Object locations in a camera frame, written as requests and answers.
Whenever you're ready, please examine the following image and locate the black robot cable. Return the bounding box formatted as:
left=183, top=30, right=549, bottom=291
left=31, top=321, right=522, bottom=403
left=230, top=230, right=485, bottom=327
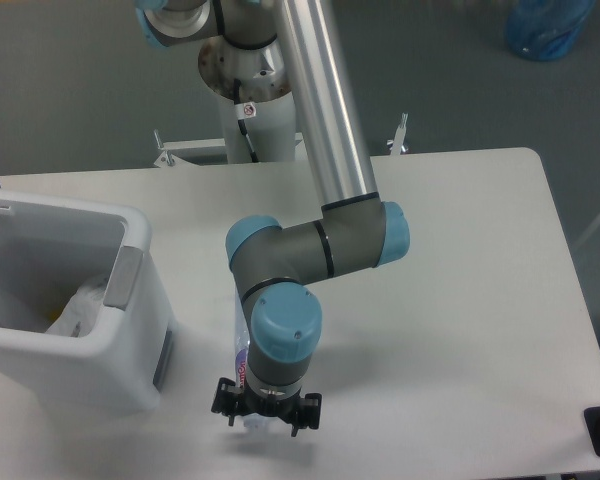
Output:
left=231, top=78, right=261, bottom=164

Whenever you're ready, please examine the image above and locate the white paper carton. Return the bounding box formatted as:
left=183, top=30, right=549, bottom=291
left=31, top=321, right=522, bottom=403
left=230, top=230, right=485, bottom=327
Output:
left=45, top=274, right=109, bottom=338

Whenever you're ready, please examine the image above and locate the yellow white trash in bin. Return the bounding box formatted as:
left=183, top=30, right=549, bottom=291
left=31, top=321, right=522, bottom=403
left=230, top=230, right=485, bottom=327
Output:
left=39, top=299, right=67, bottom=323

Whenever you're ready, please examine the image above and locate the white trash can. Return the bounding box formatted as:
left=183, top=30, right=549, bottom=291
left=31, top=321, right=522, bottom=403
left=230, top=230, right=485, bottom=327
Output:
left=0, top=189, right=176, bottom=411

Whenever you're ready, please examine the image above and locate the blue plastic bag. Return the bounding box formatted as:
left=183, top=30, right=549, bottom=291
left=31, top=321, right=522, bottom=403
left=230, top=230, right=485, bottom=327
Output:
left=504, top=0, right=596, bottom=61

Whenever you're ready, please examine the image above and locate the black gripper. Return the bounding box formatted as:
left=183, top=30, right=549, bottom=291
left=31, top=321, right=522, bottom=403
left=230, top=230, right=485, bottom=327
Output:
left=211, top=377, right=323, bottom=436

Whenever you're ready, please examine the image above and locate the clear plastic water bottle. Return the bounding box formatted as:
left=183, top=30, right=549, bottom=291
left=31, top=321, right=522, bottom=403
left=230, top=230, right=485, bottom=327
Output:
left=234, top=292, right=271, bottom=434

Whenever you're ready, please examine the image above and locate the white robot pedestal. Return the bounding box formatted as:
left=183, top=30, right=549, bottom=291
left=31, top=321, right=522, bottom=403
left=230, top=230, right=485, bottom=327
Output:
left=152, top=39, right=411, bottom=169

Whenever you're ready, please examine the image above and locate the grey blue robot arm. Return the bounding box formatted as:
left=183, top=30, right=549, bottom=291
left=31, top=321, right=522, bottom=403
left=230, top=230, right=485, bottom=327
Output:
left=135, top=1, right=410, bottom=431

